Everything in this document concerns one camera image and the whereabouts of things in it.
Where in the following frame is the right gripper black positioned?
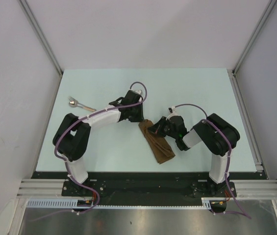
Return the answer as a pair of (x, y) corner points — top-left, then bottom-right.
(147, 116), (177, 139)

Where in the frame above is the brown cloth napkin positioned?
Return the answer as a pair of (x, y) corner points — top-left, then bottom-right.
(138, 119), (176, 164)

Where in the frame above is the silver metal spoon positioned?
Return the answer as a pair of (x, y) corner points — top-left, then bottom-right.
(69, 100), (96, 112)

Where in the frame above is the silver metal fork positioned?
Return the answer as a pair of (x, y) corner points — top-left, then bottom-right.
(68, 96), (85, 108)

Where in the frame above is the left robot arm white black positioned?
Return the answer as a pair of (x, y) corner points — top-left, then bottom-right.
(52, 89), (145, 196)

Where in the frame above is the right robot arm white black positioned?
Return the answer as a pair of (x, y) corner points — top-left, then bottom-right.
(147, 113), (240, 196)

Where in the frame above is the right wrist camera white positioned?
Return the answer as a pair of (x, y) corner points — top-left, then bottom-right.
(167, 106), (178, 119)

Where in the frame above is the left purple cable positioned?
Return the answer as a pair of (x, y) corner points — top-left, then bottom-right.
(30, 82), (149, 222)

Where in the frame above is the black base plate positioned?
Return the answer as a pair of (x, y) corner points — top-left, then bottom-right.
(32, 171), (267, 197)

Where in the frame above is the aluminium frame post right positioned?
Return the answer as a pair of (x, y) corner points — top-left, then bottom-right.
(231, 0), (277, 74)

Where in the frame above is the aluminium frame post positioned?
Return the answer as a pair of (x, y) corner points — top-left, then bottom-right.
(18, 0), (64, 75)
(231, 0), (277, 74)

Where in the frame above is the aluminium frame rail front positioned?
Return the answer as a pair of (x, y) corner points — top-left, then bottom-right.
(17, 179), (277, 200)

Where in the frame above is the white slotted cable duct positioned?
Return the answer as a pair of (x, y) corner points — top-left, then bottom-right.
(26, 197), (227, 210)

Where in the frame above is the aluminium frame post left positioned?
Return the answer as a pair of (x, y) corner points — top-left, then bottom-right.
(18, 0), (64, 75)

